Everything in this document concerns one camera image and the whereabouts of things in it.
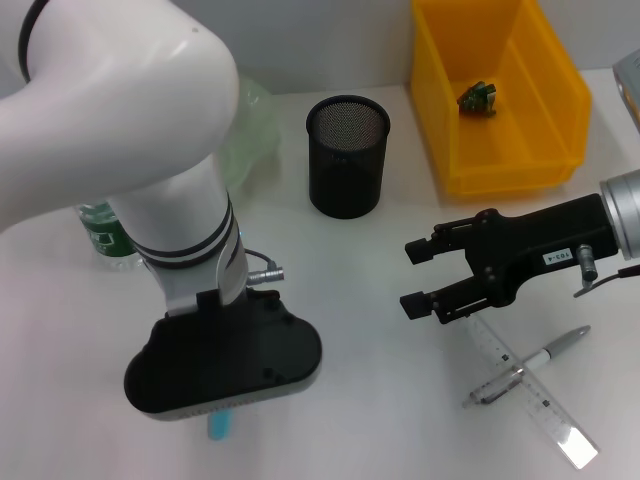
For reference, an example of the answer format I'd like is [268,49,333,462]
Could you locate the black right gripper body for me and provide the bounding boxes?
[464,193,624,308]

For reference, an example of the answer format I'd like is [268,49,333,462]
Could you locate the blue scissors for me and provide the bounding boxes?
[207,409,236,442]

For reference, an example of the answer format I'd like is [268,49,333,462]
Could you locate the green plastic wrapper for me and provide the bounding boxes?
[457,82,499,119]

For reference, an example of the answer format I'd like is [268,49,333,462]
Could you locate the grey marker pen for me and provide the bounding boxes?
[460,324,592,410]

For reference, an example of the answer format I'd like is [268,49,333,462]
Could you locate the black mesh pen holder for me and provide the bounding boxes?
[306,94,392,220]

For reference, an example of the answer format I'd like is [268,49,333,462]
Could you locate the yellow plastic storage bin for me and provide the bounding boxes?
[410,0,594,197]

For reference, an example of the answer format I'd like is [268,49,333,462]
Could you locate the clear water bottle green label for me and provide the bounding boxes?
[74,199,149,272]

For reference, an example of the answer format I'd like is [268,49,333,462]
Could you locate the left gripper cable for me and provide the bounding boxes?
[244,248,286,284]

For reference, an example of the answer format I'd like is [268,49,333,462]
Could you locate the pale green glass fruit plate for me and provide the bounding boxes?
[217,74,281,191]

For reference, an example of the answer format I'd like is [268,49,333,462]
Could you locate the transparent plastic ruler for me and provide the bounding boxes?
[462,314,600,470]

